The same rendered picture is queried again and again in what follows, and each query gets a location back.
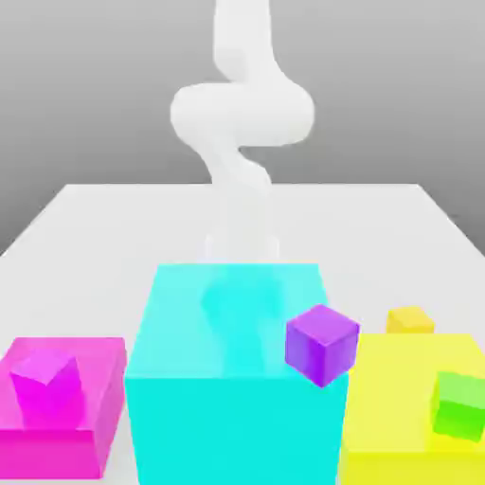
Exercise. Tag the small orange cube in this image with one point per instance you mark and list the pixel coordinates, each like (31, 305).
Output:
(410, 320)

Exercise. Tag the large cyan box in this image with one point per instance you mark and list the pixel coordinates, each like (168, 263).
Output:
(235, 416)

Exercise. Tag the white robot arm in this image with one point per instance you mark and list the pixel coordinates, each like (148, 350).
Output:
(242, 110)

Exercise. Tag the small green cube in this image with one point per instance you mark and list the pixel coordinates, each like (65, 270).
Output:
(458, 409)

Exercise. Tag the small purple cube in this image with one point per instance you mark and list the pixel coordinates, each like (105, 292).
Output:
(322, 344)

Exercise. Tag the small magenta cube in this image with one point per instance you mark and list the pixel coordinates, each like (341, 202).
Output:
(45, 394)

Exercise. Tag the large yellow box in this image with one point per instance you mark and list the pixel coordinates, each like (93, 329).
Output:
(386, 416)

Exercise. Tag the large magenta box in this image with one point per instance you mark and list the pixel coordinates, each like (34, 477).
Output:
(102, 363)

